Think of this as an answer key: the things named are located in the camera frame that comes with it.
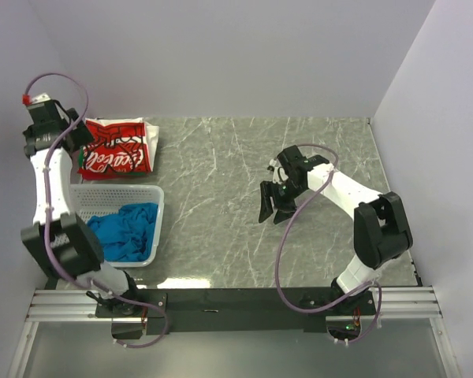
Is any purple cable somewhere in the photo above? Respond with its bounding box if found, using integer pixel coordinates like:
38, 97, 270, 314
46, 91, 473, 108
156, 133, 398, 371
25, 72, 169, 350
274, 143, 383, 344

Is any white plastic basket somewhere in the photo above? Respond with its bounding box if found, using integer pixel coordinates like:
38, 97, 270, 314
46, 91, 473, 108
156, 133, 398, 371
71, 183, 164, 268

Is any blue t shirt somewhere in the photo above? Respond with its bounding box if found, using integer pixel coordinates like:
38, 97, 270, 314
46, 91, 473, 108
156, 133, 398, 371
87, 202, 158, 263

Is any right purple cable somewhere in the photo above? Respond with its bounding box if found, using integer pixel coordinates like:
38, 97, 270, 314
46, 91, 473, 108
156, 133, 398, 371
274, 143, 383, 344

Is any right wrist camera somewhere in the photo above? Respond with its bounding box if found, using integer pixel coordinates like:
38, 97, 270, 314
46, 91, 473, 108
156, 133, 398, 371
267, 159, 289, 185

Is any red folded t shirt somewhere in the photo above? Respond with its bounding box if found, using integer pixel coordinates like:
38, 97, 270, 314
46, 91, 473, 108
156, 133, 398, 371
77, 169, 148, 180

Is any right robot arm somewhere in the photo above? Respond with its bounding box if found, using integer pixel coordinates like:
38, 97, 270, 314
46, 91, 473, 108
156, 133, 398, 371
259, 145, 413, 311

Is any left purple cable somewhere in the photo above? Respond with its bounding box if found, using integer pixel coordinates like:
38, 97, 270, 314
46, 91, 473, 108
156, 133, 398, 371
25, 72, 169, 350

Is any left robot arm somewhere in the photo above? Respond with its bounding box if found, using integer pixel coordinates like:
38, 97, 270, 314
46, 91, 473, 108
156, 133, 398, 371
20, 94, 140, 317

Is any green folded t shirt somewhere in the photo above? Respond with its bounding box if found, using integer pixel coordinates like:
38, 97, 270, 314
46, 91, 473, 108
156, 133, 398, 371
77, 150, 84, 169

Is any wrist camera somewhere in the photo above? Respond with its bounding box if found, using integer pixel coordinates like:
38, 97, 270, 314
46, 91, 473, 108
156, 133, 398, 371
267, 159, 289, 185
22, 93, 51, 107

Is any white t shirt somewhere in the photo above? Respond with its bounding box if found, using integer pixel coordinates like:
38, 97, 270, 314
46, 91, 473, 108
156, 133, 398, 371
81, 117, 159, 174

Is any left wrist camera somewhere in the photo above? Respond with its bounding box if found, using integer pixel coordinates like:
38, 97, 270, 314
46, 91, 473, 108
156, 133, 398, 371
22, 93, 51, 107

